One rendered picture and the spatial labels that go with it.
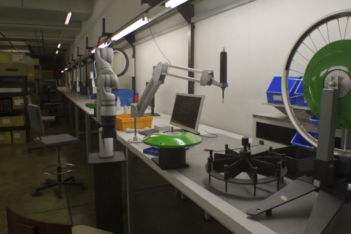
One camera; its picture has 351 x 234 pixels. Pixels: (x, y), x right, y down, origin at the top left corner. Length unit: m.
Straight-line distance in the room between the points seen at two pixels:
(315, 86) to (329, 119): 0.16
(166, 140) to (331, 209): 0.76
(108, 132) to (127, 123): 1.07
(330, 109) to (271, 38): 1.19
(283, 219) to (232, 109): 1.57
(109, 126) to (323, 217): 0.99
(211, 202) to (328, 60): 0.67
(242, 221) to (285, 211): 0.17
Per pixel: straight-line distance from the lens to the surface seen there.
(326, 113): 1.01
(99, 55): 1.58
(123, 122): 2.43
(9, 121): 6.61
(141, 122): 2.50
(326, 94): 1.01
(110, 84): 1.35
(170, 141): 1.30
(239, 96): 2.35
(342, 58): 1.06
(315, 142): 1.15
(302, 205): 1.11
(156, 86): 1.79
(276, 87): 1.87
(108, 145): 1.84
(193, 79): 1.54
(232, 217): 0.97
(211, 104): 2.70
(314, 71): 1.11
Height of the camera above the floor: 1.37
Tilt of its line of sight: 5 degrees down
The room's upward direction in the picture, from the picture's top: straight up
